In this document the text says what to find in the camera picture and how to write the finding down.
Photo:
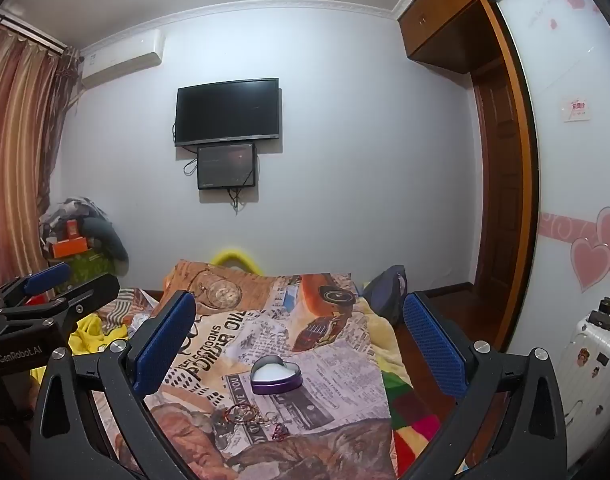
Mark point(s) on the blue grey backpack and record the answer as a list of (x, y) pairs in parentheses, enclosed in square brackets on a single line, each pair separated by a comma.
[(387, 292)]

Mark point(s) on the purple heart-shaped tin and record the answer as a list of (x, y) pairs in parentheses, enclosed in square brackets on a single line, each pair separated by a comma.
[(275, 376)]

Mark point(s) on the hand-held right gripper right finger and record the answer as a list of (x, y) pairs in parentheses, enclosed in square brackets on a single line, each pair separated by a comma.
[(435, 346)]

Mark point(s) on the striped brown curtain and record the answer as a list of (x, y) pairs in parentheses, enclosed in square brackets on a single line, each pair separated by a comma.
[(20, 160)]

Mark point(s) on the small paper note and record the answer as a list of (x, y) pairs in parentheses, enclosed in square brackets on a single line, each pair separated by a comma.
[(575, 110)]

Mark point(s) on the pink heart decal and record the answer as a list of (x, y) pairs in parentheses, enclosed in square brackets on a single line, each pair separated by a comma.
[(597, 255)]

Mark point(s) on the striped cloth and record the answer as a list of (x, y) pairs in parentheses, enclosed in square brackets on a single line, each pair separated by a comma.
[(125, 307)]

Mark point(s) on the green box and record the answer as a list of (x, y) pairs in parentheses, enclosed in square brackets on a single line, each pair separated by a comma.
[(87, 267)]

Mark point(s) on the wooden upper cabinet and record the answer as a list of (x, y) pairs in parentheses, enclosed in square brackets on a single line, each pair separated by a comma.
[(450, 15)]

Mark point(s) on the pile of grey clothes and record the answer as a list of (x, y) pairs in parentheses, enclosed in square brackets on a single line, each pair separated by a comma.
[(97, 232)]

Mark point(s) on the brown wooden door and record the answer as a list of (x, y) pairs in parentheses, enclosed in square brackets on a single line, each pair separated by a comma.
[(502, 185)]

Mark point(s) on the yellow cloth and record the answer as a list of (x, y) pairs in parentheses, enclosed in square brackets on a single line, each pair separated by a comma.
[(92, 332)]

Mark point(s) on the white air conditioner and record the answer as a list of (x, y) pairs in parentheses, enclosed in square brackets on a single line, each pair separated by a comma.
[(122, 57)]

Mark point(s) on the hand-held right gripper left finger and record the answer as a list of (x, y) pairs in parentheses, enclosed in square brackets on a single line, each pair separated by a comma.
[(166, 339)]

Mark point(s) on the orange box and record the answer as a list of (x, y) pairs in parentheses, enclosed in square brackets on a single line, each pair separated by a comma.
[(71, 249)]

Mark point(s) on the small red box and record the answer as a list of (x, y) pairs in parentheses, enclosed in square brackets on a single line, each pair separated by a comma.
[(73, 228)]

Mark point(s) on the newspaper printed blanket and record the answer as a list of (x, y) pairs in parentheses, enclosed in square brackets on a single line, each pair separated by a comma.
[(285, 320)]

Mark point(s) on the white suitcase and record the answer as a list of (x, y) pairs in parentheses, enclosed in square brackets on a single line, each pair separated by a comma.
[(592, 375)]

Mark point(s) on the black wall television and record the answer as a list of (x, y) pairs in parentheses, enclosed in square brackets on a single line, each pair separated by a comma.
[(227, 111)]

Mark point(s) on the dark red pendant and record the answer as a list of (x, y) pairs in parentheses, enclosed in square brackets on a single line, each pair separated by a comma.
[(280, 431)]

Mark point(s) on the white sliding wardrobe door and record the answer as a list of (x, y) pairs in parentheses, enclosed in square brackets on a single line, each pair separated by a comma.
[(570, 160)]

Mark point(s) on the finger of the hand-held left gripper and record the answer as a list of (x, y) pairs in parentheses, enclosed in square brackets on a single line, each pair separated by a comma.
[(92, 292), (47, 277)]

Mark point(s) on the multicoloured fleece blanket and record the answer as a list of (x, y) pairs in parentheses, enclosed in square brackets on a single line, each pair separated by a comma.
[(412, 420)]

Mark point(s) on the small black monitor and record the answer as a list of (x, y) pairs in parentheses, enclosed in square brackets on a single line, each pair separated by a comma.
[(226, 166)]

